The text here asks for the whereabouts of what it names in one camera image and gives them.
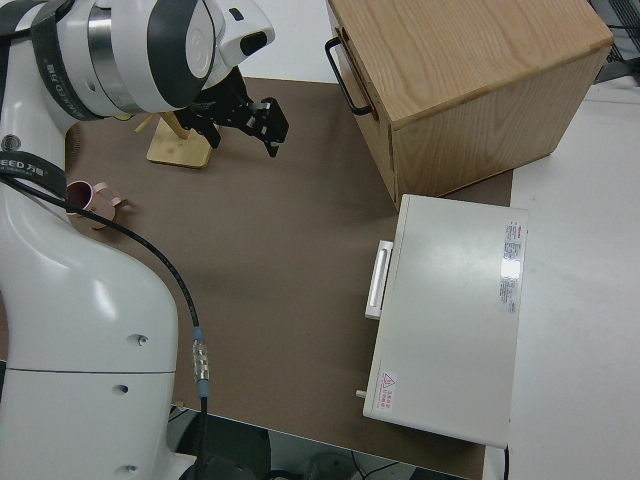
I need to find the white toaster oven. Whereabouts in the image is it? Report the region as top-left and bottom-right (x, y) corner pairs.
(352, 193), (530, 448)

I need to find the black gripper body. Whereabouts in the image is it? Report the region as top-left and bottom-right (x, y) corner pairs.
(197, 69), (261, 134)

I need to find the wooden mug tree stand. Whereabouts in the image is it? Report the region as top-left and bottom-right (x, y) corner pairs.
(132, 110), (212, 169)

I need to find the wooden cabinet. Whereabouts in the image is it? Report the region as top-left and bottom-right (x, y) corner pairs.
(324, 0), (615, 201)

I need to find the white oven door handle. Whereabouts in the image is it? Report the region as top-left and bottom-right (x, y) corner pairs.
(364, 240), (396, 321)

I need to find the pink mug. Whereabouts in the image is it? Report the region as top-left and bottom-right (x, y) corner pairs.
(64, 179), (125, 222)

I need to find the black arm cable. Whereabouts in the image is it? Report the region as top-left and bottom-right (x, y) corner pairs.
(0, 169), (213, 480)

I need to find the brown table mat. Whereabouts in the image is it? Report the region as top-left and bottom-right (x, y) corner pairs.
(0, 74), (516, 480)

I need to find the black cabinet handle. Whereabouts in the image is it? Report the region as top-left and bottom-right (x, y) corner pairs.
(324, 37), (374, 116)

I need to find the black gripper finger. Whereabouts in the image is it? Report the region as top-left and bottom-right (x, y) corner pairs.
(252, 97), (290, 158)
(178, 108), (222, 149)

